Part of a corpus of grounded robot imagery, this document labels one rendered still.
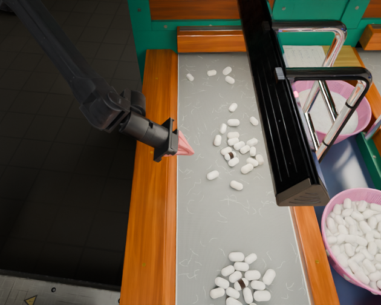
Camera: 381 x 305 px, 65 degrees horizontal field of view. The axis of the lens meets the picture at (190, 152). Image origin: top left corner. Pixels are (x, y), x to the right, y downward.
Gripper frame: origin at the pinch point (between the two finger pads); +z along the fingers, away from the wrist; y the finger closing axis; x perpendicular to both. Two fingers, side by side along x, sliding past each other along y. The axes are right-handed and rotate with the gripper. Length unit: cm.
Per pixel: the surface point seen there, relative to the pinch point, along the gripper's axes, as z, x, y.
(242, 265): 14.3, -1.9, -26.6
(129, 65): 15, 93, 138
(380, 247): 42, -22, -21
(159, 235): -1.2, 10.0, -19.8
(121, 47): 8, 98, 159
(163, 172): -1.5, 9.9, -2.0
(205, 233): 9.0, 4.8, -18.5
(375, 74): 58, -36, 42
